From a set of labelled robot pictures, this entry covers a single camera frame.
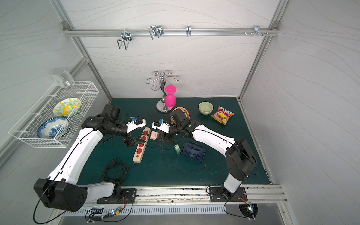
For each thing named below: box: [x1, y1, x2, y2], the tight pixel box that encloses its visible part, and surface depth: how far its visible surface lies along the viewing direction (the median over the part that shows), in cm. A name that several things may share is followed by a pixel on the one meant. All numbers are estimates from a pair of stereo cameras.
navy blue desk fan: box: [181, 142, 206, 162], surface depth 84 cm
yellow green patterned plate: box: [52, 97, 82, 117], surface depth 71 cm
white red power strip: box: [132, 127, 151, 164], surface depth 89 cm
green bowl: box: [198, 101, 214, 115], surface depth 112 cm
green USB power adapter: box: [173, 143, 181, 155], surface depth 90 cm
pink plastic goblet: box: [164, 84, 178, 108], surface depth 92 cm
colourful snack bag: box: [211, 105, 235, 126], surface depth 106 cm
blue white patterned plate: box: [36, 116, 70, 139], surface depth 63 cm
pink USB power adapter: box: [149, 130, 157, 141], surface depth 75 cm
